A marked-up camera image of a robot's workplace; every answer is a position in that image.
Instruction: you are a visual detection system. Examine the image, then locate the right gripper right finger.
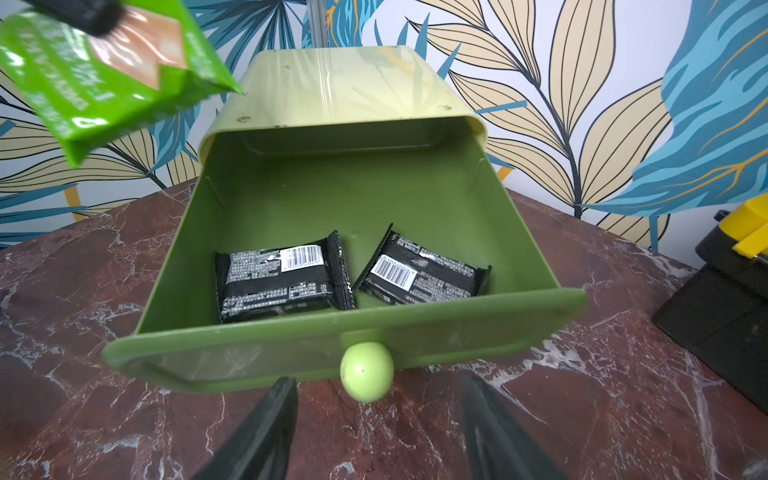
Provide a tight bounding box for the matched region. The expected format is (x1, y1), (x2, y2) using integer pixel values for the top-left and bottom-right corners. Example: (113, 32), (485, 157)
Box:
(461, 375), (566, 479)

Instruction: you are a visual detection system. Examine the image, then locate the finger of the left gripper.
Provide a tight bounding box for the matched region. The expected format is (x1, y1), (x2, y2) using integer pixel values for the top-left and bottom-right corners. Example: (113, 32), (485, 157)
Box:
(25, 0), (125, 36)

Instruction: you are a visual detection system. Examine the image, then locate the green drawer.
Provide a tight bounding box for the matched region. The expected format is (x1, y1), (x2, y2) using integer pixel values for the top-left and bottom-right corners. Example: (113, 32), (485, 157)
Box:
(102, 117), (588, 394)

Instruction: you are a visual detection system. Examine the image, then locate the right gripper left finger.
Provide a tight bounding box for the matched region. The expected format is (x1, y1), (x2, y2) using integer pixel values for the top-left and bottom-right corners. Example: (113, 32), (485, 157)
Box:
(194, 377), (299, 479)

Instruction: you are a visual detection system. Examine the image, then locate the yellow black toolbox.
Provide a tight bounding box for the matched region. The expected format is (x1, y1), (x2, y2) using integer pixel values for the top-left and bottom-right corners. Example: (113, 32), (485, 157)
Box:
(652, 194), (767, 412)

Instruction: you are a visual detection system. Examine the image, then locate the green cookie packet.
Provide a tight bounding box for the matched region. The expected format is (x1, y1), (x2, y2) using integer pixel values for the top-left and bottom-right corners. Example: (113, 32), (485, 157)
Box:
(1, 1), (241, 168)

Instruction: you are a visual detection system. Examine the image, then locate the left metal corner post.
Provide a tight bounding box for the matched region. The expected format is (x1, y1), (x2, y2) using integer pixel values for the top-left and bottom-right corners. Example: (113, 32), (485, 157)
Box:
(306, 0), (329, 48)

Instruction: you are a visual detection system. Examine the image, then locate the black cookie packet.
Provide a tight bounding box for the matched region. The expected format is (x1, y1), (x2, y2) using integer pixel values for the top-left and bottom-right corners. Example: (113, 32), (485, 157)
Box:
(214, 231), (356, 324)
(352, 227), (492, 305)

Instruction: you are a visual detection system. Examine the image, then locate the light green drawer cabinet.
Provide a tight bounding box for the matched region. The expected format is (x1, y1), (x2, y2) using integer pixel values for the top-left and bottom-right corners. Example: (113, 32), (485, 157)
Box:
(199, 46), (488, 163)

